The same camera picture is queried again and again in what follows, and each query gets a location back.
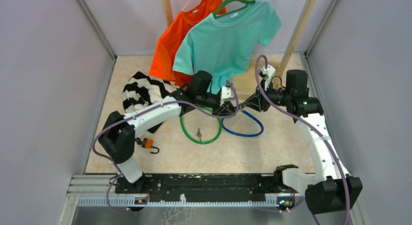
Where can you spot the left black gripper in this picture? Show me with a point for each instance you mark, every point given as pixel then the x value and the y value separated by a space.
pixel 227 109

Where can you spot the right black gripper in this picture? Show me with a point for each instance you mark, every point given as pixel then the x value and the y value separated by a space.
pixel 257 101

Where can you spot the blue cable lock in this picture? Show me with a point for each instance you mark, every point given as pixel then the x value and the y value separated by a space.
pixel 243 134

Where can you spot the green cable lock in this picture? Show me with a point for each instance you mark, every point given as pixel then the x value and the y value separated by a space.
pixel 181 120

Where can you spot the green lock keys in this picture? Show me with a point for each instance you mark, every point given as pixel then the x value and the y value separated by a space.
pixel 199 135

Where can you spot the orange padlock with keys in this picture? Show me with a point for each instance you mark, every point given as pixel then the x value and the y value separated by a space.
pixel 147 144

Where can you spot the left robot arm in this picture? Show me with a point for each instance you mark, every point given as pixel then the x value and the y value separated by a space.
pixel 120 131

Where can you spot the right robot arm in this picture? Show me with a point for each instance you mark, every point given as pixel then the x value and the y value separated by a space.
pixel 332 188

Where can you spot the wooden clothes rack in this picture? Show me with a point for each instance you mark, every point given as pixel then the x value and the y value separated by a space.
pixel 244 83

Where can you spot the teal t-shirt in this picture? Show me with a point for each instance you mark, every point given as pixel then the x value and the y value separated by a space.
pixel 223 45

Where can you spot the orange t-shirt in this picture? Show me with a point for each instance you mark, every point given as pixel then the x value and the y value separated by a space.
pixel 170 41

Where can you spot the black white striped garment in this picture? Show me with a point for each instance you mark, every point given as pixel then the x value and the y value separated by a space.
pixel 143 90

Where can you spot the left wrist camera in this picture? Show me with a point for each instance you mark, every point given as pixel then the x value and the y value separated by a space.
pixel 227 95

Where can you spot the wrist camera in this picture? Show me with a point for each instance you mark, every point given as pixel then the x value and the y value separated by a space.
pixel 267 73
pixel 227 95

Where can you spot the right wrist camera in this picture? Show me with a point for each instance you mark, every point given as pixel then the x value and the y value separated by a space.
pixel 267 73

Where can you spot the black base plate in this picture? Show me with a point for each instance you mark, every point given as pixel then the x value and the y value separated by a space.
pixel 208 188

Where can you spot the aluminium rail frame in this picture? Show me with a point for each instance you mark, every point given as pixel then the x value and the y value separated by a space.
pixel 99 190

